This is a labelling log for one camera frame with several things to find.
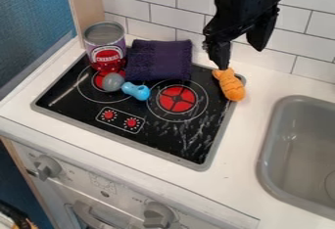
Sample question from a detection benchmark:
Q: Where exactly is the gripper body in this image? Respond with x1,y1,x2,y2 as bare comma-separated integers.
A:
201,0,284,45

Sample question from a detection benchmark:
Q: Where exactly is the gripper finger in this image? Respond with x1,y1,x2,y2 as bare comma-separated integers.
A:
203,40,233,71
244,13,280,53

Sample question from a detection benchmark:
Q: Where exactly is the blue spoon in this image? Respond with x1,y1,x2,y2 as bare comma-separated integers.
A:
100,71,152,102

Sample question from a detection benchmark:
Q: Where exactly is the toy stove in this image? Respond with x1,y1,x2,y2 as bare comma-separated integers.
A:
29,52,248,172

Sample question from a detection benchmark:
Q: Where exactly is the orange toy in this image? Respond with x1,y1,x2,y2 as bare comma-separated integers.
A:
211,68,248,103

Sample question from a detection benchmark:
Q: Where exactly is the purple cloth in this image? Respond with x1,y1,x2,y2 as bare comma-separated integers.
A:
123,38,196,83

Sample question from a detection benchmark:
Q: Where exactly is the red and purple can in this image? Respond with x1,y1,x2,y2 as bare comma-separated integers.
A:
82,21,128,72

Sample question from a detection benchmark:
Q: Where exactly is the toy sink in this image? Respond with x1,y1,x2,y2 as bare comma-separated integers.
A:
255,94,335,221

